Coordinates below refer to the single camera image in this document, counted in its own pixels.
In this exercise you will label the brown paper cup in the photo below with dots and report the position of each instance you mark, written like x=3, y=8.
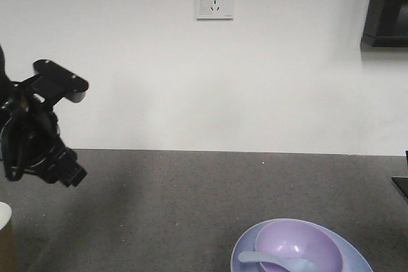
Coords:
x=8, y=252

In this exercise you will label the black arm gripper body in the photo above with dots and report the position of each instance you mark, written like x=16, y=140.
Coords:
x=31, y=145

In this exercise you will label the light blue plastic spoon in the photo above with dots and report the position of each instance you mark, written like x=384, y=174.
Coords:
x=288, y=264

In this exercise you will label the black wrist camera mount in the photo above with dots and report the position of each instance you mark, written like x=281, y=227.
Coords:
x=53, y=82

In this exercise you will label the purple plastic bowl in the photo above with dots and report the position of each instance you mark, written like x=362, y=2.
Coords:
x=296, y=239

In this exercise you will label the light blue plastic plate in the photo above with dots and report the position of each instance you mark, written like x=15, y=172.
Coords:
x=352, y=259

